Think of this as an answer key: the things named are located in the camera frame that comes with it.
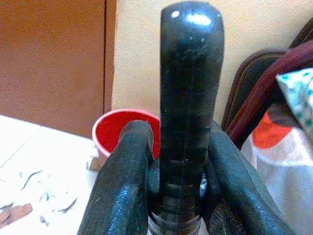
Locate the dark curved litter strip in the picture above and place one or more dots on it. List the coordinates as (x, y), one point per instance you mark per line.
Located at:
(31, 178)
(68, 205)

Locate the red plastic cup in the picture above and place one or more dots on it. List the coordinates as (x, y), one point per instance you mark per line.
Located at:
(110, 132)

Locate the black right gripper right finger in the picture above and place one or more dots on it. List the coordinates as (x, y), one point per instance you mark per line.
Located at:
(240, 193)

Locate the white cloth with orange print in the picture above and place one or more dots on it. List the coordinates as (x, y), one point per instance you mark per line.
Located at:
(281, 166)

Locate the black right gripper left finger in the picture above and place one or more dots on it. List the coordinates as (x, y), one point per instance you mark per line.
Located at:
(115, 193)

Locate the dark chair with maroon trim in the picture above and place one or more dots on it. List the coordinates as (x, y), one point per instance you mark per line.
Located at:
(247, 80)

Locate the brown wooden door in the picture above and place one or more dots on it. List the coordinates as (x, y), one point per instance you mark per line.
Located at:
(52, 63)

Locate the brown cardboard scrap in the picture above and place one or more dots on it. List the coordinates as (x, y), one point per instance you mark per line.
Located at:
(94, 164)

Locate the brown paper scrap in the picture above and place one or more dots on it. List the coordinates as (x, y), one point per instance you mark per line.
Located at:
(14, 212)

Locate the white teal patterned cloth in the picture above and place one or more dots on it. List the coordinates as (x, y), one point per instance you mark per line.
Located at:
(299, 98)

